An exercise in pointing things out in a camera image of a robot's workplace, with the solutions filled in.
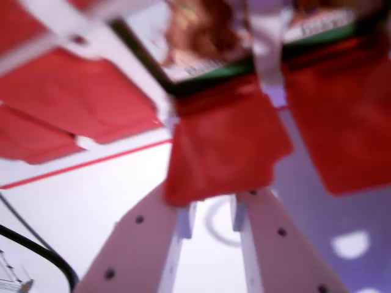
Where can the red board flap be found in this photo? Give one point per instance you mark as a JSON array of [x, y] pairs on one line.
[[345, 122], [223, 146]]

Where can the printed paper sheet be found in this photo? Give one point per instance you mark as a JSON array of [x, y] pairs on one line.
[[10, 274]]

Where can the red and white game board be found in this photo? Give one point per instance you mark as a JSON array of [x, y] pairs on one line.
[[76, 91]]

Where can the brown beast picture card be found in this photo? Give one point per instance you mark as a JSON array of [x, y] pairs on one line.
[[198, 36]]

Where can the brown figure picture card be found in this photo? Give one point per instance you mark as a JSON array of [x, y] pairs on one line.
[[320, 21]]

